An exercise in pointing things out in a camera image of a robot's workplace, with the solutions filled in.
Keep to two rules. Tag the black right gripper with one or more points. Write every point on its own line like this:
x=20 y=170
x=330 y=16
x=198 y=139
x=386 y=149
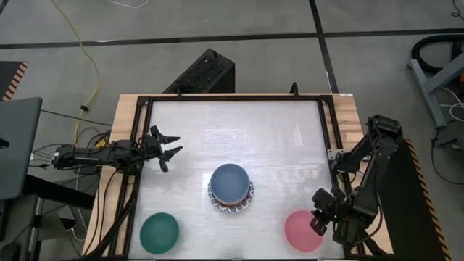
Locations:
x=328 y=208

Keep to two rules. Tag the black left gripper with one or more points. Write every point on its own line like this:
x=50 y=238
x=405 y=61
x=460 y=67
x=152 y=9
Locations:
x=154 y=146

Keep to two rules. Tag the pink plastic bowl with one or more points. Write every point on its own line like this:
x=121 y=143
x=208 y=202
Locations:
x=299 y=233

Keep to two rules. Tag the blue plastic bowl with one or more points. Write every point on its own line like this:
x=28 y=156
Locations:
x=230 y=183

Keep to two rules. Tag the green plastic bowl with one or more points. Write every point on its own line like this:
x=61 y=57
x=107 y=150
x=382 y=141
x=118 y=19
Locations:
x=159 y=233

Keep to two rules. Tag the blue patterned paper bowl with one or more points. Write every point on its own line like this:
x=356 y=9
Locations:
x=232 y=209

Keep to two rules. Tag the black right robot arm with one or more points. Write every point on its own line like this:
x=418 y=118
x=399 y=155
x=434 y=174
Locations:
x=380 y=145

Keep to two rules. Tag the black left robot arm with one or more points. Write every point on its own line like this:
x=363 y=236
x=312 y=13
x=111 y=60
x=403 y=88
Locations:
x=94 y=157

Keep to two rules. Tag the black table clamp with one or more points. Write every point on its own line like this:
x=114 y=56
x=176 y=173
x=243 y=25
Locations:
x=294 y=90
x=178 y=92

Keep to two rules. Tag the black computer tower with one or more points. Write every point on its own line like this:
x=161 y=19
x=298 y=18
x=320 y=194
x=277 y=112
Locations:
x=206 y=72

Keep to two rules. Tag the black hazard-striped floor mat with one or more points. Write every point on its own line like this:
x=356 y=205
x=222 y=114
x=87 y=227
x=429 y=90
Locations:
x=413 y=224
x=9 y=76

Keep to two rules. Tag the black metal stand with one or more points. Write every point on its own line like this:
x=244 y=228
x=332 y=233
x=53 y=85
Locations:
x=54 y=188

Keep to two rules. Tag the grey metal stand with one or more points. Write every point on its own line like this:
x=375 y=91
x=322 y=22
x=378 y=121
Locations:
x=428 y=98

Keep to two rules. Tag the grey monitor panel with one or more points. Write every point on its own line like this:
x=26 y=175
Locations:
x=18 y=145

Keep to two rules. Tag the silver metal bracket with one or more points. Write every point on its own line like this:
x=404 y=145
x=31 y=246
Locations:
x=334 y=154

